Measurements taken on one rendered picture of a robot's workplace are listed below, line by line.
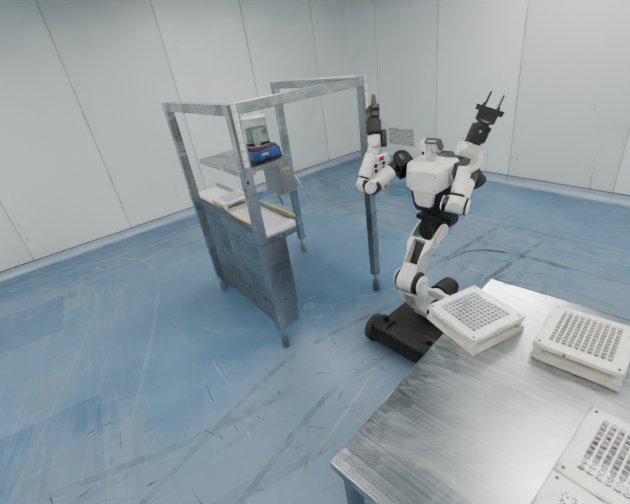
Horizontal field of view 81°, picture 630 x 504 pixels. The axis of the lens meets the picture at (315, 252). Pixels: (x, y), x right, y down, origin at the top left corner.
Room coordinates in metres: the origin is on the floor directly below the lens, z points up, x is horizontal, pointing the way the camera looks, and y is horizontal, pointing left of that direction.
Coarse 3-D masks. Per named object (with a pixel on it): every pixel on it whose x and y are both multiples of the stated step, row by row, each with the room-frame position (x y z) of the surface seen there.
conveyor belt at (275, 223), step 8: (200, 192) 3.32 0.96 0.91; (208, 192) 3.28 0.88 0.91; (216, 192) 3.24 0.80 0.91; (224, 192) 3.20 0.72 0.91; (208, 200) 3.05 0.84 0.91; (240, 208) 2.73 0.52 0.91; (264, 208) 2.65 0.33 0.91; (240, 216) 2.56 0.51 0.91; (248, 216) 2.53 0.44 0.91; (264, 216) 2.48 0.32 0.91; (272, 216) 2.46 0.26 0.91; (280, 216) 2.44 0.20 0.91; (264, 224) 2.34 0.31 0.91; (272, 224) 2.32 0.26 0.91; (280, 224) 2.29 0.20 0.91; (288, 224) 2.29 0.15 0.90; (272, 232) 2.22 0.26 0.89; (280, 232) 2.25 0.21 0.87
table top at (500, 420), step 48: (528, 336) 0.97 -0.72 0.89; (432, 384) 0.83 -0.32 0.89; (480, 384) 0.80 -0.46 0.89; (528, 384) 0.77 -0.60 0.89; (576, 384) 0.75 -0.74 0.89; (624, 384) 0.72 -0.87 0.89; (384, 432) 0.69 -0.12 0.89; (432, 432) 0.67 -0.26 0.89; (480, 432) 0.64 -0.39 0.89; (528, 432) 0.62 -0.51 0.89; (384, 480) 0.55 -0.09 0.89; (432, 480) 0.54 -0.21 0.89; (480, 480) 0.52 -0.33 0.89; (528, 480) 0.50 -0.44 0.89
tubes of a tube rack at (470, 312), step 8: (472, 296) 1.15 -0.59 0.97; (456, 304) 1.12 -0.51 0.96; (464, 304) 1.11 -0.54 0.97; (472, 304) 1.10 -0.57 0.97; (480, 304) 1.10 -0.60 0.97; (488, 304) 1.09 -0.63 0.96; (456, 312) 1.08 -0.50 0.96; (464, 312) 1.06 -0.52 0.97; (472, 312) 1.06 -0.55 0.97; (480, 312) 1.05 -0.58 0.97; (488, 312) 1.05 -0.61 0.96; (496, 312) 1.04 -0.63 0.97; (472, 320) 1.02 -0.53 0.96; (480, 320) 1.01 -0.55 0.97
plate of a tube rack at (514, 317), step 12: (468, 288) 1.21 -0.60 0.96; (444, 300) 1.16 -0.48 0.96; (492, 300) 1.12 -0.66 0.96; (432, 312) 1.12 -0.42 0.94; (444, 312) 1.09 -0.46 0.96; (516, 312) 1.03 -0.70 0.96; (456, 324) 1.02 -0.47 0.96; (492, 324) 0.99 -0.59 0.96; (504, 324) 0.98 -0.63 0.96; (468, 336) 0.95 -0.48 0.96; (480, 336) 0.94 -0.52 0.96
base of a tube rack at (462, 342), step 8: (432, 320) 1.12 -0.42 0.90; (440, 320) 1.10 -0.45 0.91; (440, 328) 1.07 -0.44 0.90; (448, 328) 1.05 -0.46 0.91; (512, 328) 1.00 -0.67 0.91; (520, 328) 1.00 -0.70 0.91; (448, 336) 1.03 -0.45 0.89; (456, 336) 1.00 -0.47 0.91; (496, 336) 0.97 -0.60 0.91; (504, 336) 0.97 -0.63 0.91; (464, 344) 0.96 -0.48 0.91; (480, 344) 0.95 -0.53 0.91; (488, 344) 0.94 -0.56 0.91; (472, 352) 0.92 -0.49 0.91
